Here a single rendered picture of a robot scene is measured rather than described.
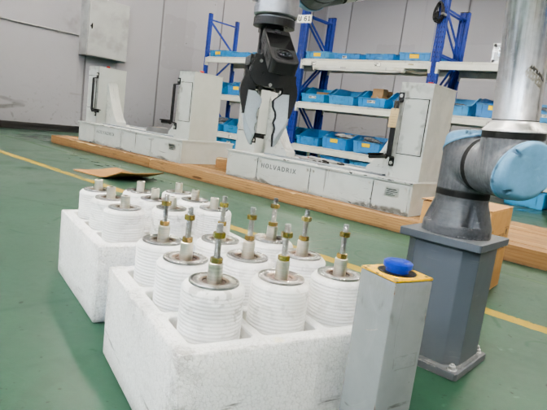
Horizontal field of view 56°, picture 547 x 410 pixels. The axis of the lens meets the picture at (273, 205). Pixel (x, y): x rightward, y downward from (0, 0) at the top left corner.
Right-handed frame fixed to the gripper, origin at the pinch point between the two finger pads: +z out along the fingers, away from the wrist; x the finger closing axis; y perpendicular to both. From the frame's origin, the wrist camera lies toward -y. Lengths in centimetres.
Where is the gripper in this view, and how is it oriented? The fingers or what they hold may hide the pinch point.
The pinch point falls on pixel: (262, 138)
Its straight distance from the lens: 89.3
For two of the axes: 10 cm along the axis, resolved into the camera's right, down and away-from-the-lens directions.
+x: -9.7, -0.9, -2.3
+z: -1.2, 9.8, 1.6
